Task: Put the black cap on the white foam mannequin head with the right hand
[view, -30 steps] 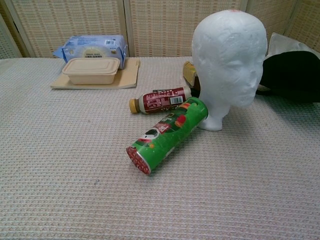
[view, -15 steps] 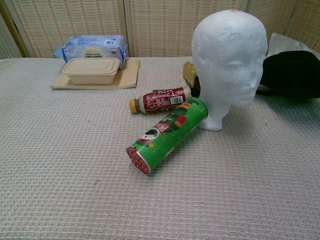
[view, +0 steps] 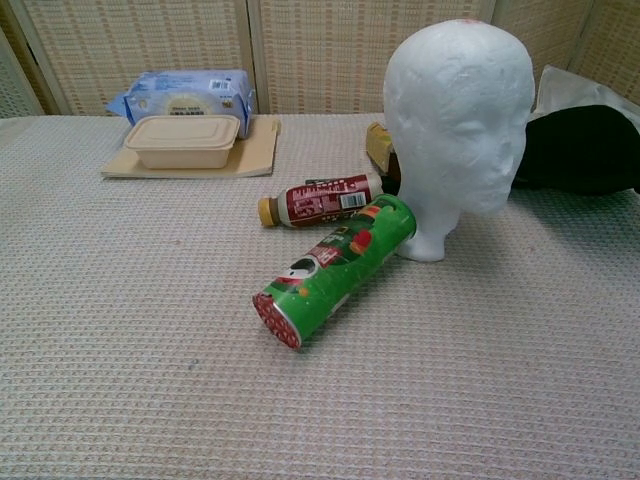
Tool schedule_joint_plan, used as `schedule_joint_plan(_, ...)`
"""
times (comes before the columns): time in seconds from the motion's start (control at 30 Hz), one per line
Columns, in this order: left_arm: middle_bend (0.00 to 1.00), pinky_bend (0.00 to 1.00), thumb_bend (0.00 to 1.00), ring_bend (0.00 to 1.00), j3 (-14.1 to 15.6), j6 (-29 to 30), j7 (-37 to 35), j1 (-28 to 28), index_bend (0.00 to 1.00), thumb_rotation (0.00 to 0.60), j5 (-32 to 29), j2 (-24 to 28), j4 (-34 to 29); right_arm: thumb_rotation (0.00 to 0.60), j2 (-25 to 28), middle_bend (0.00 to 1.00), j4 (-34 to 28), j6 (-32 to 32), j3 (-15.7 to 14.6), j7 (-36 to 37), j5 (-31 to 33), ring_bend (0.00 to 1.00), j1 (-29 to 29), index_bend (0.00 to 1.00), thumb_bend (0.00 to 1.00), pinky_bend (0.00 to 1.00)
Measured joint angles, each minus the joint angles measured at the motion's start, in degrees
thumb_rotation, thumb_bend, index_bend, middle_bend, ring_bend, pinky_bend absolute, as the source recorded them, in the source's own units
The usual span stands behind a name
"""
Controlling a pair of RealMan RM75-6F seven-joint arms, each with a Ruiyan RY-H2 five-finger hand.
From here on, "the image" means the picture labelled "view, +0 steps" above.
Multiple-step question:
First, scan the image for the white woven tablecloth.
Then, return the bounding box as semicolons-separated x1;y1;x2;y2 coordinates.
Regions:
0;112;640;480

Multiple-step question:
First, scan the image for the beige lidded lunch box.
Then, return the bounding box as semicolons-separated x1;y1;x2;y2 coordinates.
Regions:
122;114;241;171

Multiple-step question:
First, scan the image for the black baseball cap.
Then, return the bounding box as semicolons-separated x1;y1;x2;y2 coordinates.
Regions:
512;102;640;197

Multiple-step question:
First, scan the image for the white cloth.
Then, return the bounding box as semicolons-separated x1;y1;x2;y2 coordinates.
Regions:
531;64;640;132

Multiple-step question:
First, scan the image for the white foam mannequin head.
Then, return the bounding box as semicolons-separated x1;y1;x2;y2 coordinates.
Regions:
382;17;536;263

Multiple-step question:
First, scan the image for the green chips can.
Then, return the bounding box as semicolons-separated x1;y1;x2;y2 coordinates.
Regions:
251;194;418;352

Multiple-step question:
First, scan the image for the bamboo folding screen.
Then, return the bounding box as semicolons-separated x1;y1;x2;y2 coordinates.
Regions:
0;0;640;119

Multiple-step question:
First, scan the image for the blue wet wipes pack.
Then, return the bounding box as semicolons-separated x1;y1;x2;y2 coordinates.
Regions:
103;69;257;141

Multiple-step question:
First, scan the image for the red label drink bottle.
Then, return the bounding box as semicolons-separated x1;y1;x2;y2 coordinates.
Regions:
257;172;385;231

